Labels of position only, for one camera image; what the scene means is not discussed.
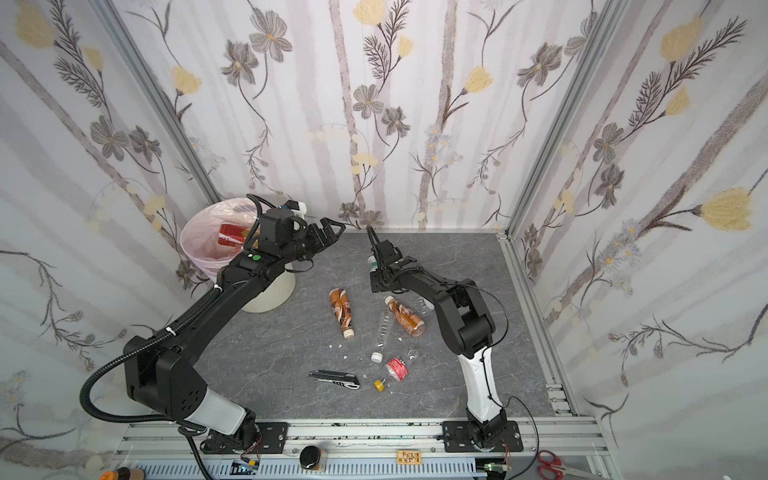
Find copper Nescafe bottle right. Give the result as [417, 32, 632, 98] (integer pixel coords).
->
[384, 296, 426, 337]

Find red scissors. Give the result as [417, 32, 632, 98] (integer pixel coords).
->
[537, 450, 565, 480]

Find aluminium mounting rail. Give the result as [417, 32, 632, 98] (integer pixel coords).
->
[112, 417, 619, 480]

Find cream ribbed trash bin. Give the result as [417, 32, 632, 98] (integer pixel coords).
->
[241, 271, 296, 313]

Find clear ribbed bottle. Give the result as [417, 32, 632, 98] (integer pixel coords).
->
[370, 310, 394, 364]

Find crushed red can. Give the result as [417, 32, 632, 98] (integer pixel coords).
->
[386, 358, 409, 381]

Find copper coffee bottle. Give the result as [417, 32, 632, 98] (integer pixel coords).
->
[329, 288, 355, 339]

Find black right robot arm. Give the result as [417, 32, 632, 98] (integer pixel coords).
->
[366, 226, 508, 449]

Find purple plastic bin liner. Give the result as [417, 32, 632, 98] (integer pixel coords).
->
[180, 198, 257, 280]

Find yellow red tea bottle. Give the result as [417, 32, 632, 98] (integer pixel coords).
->
[217, 223, 250, 248]

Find black utility knife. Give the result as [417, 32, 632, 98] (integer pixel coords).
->
[308, 370, 361, 390]

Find blue-label water bottle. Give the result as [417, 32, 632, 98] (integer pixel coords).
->
[415, 297, 434, 315]

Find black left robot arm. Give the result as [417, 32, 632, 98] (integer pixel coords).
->
[79, 195, 346, 453]

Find yellow tag label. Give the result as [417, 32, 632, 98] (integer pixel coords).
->
[396, 450, 423, 466]

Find black round knob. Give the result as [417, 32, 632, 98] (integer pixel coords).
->
[299, 445, 325, 471]

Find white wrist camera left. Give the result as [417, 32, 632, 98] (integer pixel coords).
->
[283, 200, 307, 219]

